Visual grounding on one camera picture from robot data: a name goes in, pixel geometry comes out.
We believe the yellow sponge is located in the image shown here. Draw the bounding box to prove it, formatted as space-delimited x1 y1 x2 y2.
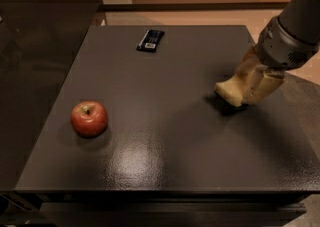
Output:
214 73 253 108

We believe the dark side table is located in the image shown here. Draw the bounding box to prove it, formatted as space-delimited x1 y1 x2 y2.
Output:
0 0 102 192

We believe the red apple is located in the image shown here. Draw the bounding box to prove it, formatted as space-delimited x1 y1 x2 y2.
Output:
70 101 108 138

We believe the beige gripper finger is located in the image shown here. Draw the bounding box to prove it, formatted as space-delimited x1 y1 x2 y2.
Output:
235 46 260 78
242 66 285 105

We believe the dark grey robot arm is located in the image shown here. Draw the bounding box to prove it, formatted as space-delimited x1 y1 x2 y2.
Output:
235 0 320 106

